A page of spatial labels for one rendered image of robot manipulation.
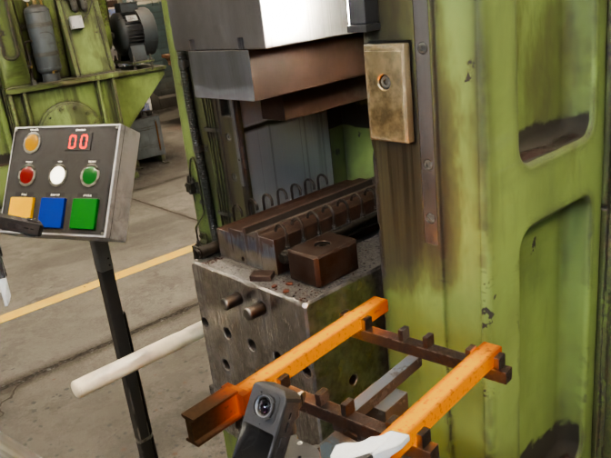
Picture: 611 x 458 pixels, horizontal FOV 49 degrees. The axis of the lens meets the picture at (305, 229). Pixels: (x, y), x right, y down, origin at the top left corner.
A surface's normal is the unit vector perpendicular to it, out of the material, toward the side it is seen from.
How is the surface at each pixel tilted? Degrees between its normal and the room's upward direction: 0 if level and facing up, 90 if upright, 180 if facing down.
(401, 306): 90
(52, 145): 60
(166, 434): 0
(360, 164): 90
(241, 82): 90
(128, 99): 90
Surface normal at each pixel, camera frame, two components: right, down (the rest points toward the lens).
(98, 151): -0.38, -0.16
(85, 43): 0.53, 0.04
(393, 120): -0.73, 0.30
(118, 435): -0.11, -0.94
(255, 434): -0.58, -0.22
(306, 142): 0.68, 0.18
